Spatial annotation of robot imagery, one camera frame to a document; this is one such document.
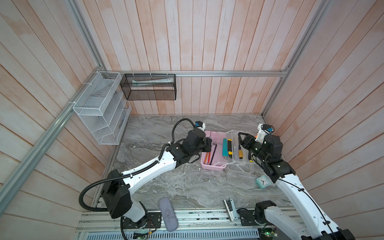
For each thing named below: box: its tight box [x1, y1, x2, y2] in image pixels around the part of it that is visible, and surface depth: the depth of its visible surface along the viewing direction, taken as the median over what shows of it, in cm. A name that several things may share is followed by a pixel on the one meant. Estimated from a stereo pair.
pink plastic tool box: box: [201, 129, 255, 175], surface depth 90 cm
